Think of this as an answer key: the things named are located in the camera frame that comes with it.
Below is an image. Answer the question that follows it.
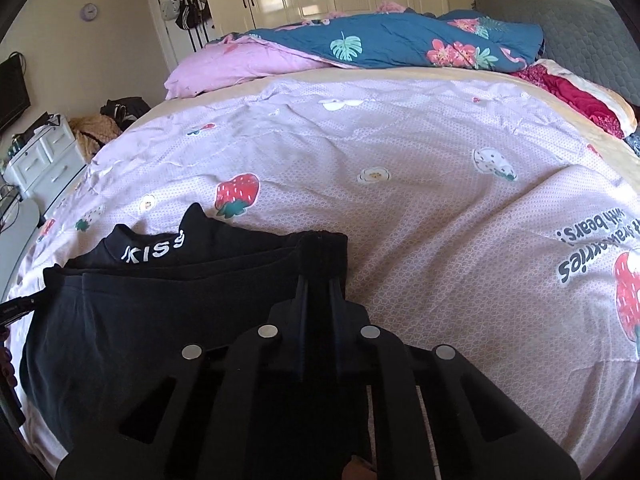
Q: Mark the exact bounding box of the black striped hanging bag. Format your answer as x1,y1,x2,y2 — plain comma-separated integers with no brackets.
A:
175,0,199,31

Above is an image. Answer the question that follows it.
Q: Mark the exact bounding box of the grey quilted headboard cushion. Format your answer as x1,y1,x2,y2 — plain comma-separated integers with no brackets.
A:
472,0,640,106

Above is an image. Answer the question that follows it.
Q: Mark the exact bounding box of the white round table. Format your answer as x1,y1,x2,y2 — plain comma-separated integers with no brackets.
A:
0,197,41,291

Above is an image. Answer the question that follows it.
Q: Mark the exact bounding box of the black shirt with orange patches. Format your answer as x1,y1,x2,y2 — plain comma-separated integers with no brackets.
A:
20,203,349,466

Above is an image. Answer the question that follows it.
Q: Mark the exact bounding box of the blue floral quilt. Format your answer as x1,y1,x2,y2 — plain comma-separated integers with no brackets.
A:
235,9,546,71

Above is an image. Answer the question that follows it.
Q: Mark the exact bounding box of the pink strawberry print bed sheet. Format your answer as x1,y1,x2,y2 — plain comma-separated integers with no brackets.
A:
0,67,640,476

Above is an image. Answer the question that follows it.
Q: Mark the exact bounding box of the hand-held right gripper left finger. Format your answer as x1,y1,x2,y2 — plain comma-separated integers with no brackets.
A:
55,275,311,480

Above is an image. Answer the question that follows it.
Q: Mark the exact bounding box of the brown cloth heap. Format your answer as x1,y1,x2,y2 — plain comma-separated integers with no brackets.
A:
68,114,123,158

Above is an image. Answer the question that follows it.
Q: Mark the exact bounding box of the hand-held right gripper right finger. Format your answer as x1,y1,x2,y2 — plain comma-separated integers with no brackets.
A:
327,276,583,480

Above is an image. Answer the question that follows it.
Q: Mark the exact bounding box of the pink pillow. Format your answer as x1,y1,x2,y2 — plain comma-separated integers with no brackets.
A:
165,32,361,101

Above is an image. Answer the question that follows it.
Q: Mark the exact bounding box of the black television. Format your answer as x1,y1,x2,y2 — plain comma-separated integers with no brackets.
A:
0,52,32,133

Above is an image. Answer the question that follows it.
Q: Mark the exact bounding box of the red blanket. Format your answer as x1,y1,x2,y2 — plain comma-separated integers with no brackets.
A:
510,58,638,138

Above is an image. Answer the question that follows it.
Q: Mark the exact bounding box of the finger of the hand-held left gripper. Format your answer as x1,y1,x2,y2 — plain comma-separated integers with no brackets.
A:
0,295,38,326

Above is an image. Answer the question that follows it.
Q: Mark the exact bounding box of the white door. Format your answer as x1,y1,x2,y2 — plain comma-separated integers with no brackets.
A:
146,0,221,73

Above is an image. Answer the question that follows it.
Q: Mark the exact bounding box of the white drawer cabinet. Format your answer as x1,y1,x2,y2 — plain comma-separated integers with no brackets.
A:
2,115,88,201

